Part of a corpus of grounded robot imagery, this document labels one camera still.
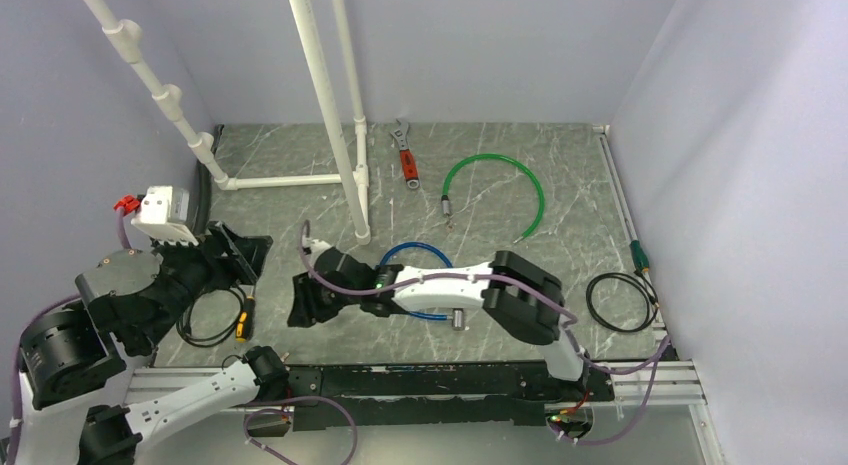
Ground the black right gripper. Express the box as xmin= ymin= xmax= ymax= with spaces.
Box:
xmin=287 ymin=271 xmax=362 ymax=329

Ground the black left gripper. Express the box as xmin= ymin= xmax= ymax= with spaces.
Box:
xmin=134 ymin=217 xmax=274 ymax=348

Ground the blue cable lock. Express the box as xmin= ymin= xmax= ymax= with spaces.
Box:
xmin=378 ymin=241 xmax=468 ymax=332

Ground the green cable lock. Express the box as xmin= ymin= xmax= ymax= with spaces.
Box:
xmin=440 ymin=153 xmax=547 ymax=245

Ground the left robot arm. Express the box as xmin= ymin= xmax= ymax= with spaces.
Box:
xmin=1 ymin=222 xmax=289 ymax=464

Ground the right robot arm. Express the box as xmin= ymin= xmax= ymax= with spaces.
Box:
xmin=287 ymin=241 xmax=590 ymax=400

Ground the black foam tube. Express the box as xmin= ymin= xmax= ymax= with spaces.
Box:
xmin=189 ymin=160 xmax=212 ymax=256

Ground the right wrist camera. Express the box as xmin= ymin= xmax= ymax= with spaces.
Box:
xmin=302 ymin=237 xmax=333 ymax=260

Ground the black coiled cable left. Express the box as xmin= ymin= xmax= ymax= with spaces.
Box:
xmin=175 ymin=284 xmax=248 ymax=349

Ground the black coiled cable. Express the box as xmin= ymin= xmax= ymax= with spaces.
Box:
xmin=585 ymin=271 xmax=661 ymax=334
xmin=175 ymin=284 xmax=248 ymax=349

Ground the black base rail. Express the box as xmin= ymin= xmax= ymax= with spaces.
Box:
xmin=251 ymin=361 xmax=615 ymax=431

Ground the red handled adjustable wrench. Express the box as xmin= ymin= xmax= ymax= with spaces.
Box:
xmin=390 ymin=119 xmax=420 ymax=190

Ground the white pvc pipe frame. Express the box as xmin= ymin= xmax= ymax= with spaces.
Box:
xmin=82 ymin=0 xmax=372 ymax=245

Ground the black coiled cable right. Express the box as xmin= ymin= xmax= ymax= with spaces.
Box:
xmin=585 ymin=271 xmax=661 ymax=334

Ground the green handled screwdriver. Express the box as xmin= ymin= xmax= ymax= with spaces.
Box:
xmin=629 ymin=240 xmax=650 ymax=275

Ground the aluminium frame rail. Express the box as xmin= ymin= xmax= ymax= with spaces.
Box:
xmin=122 ymin=359 xmax=707 ymax=414

